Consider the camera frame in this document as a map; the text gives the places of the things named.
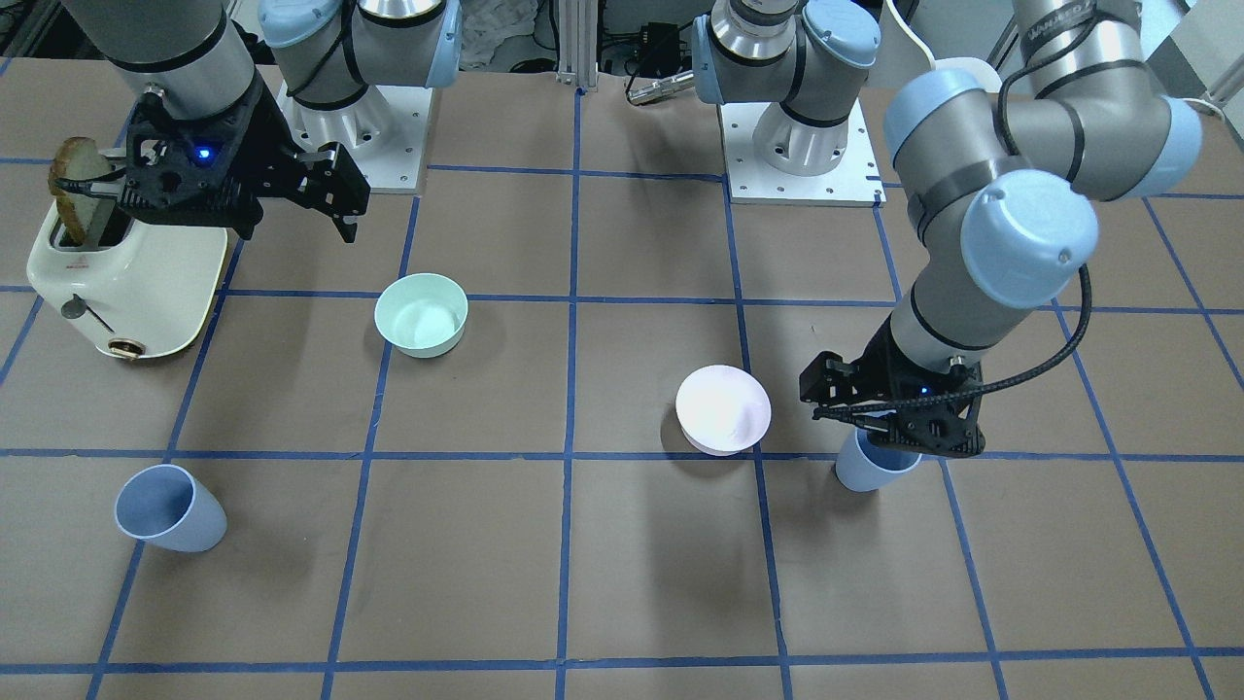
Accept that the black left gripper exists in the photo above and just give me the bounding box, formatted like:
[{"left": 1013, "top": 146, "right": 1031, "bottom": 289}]
[{"left": 799, "top": 322, "right": 984, "bottom": 458}]

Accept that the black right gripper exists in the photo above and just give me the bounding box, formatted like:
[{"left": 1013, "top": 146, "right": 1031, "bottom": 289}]
[{"left": 119, "top": 72, "right": 369, "bottom": 244}]

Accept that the blue cup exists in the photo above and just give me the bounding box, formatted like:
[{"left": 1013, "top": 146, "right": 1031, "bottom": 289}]
[
  {"left": 835, "top": 426, "right": 924, "bottom": 494},
  {"left": 113, "top": 464, "right": 229, "bottom": 553}
]

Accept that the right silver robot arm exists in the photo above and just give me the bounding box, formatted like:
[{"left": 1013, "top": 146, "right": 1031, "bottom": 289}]
[{"left": 57, "top": 1, "right": 463, "bottom": 242}]

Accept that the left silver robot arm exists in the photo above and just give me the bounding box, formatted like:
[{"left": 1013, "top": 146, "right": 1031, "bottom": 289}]
[{"left": 799, "top": 1, "right": 1200, "bottom": 458}]

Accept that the pink bowl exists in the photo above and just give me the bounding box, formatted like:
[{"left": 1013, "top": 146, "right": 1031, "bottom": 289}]
[{"left": 674, "top": 366, "right": 773, "bottom": 458}]

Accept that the mint green bowl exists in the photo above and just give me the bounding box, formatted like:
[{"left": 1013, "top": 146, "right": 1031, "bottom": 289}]
[{"left": 373, "top": 274, "right": 469, "bottom": 359}]

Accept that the cream white toaster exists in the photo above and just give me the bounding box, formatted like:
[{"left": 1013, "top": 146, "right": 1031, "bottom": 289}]
[{"left": 26, "top": 205, "right": 229, "bottom": 361}]

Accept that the toast slice in toaster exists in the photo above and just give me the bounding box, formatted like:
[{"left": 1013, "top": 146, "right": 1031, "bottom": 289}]
[{"left": 46, "top": 136, "right": 113, "bottom": 245}]

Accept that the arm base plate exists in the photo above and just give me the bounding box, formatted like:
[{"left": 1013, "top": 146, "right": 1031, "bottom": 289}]
[
  {"left": 277, "top": 85, "right": 438, "bottom": 194},
  {"left": 718, "top": 101, "right": 884, "bottom": 206}
]

